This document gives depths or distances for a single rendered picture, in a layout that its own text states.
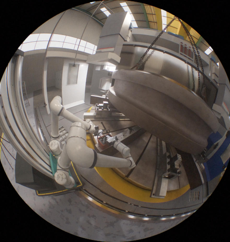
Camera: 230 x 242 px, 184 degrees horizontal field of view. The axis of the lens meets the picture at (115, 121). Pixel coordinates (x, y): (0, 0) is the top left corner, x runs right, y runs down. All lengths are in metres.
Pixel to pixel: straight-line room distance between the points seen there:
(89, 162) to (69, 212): 1.42
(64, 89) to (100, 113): 2.20
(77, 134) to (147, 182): 1.32
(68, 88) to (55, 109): 2.84
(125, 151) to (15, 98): 1.06
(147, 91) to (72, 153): 1.28
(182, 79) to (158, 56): 1.75
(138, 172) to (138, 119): 0.94
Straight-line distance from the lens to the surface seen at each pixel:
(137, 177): 1.36
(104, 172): 1.56
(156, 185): 1.49
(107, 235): 1.83
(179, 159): 1.37
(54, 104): 0.78
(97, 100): 3.04
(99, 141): 0.88
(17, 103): 0.75
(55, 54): 3.23
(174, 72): 4.52
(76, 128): 0.44
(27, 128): 0.81
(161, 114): 1.25
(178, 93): 1.11
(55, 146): 1.09
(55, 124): 1.03
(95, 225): 1.68
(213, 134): 6.71
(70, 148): 0.37
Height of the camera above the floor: 1.49
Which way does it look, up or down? 32 degrees down
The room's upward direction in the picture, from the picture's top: 14 degrees clockwise
